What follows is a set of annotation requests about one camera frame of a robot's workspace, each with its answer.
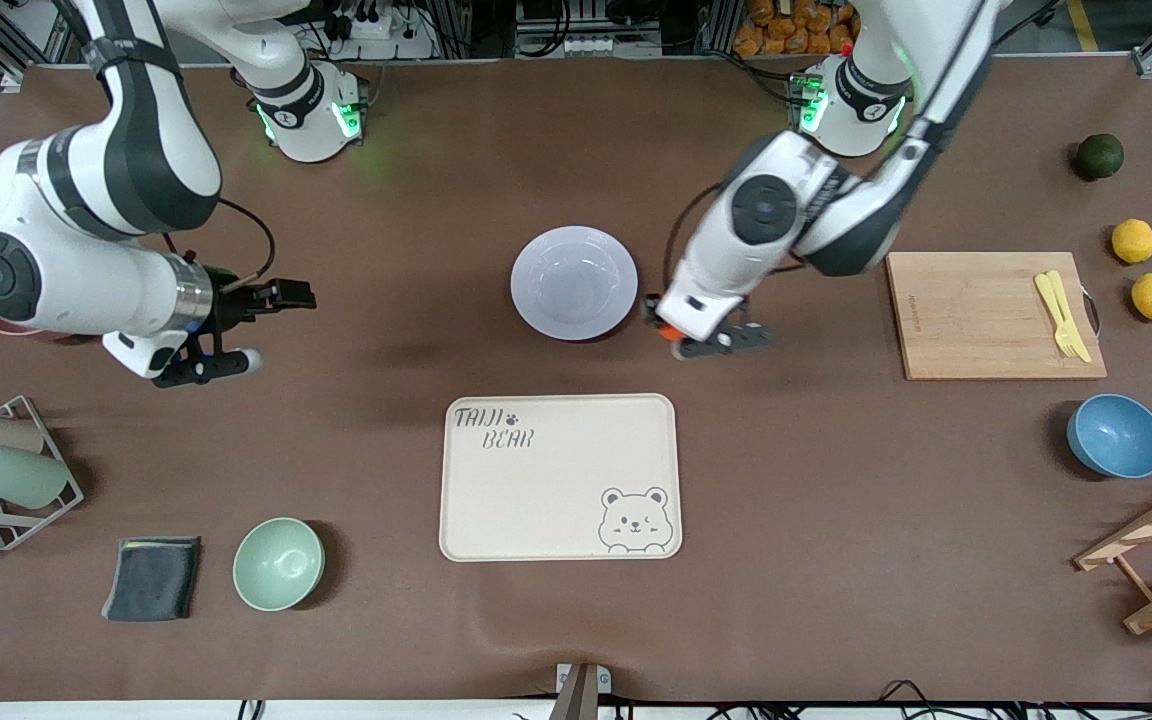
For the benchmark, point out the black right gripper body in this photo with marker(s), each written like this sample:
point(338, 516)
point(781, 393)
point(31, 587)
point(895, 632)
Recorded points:
point(229, 303)

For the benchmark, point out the orange fruit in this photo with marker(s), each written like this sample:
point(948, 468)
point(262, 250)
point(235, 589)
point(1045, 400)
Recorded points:
point(670, 335)

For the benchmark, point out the lavender round plate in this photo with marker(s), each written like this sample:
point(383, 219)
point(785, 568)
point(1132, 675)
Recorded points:
point(574, 285)

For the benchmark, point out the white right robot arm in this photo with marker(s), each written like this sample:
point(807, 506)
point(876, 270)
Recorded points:
point(126, 150)

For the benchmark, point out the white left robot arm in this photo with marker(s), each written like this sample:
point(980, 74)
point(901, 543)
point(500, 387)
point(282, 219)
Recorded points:
point(766, 210)

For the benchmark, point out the brown table mat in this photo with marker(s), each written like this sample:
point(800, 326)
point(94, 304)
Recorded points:
point(386, 400)

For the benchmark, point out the cream bear print tray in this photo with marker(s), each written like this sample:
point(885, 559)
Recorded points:
point(546, 490)

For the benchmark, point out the light green bowl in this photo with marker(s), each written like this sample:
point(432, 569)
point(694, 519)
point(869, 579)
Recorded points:
point(278, 564)

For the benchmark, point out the light green cup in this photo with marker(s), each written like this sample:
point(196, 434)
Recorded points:
point(16, 476)

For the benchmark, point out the white power strip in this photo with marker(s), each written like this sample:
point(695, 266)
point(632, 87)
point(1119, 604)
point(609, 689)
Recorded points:
point(606, 46)
point(376, 40)

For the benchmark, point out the dark grey folded cloth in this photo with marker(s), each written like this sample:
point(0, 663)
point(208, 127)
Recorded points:
point(151, 580)

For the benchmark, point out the wooden cutting board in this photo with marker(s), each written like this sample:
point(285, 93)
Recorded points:
point(976, 320)

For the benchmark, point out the bag of orange fruits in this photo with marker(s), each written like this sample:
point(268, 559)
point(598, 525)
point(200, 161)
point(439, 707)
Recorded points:
point(786, 30)

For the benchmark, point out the yellow plastic fork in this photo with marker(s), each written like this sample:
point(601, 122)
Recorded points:
point(1046, 295)

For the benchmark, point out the yellow plastic knife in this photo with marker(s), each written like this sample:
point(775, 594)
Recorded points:
point(1081, 350)

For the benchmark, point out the blue bowl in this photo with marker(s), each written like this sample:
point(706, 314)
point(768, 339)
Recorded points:
point(1118, 436)

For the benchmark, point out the dark green avocado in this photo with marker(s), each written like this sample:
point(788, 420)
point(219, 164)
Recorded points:
point(1100, 157)

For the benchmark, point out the wooden dish rack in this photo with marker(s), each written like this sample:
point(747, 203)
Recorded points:
point(1151, 525)

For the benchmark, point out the grey metal camera mount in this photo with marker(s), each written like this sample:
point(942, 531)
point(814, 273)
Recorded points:
point(578, 690)

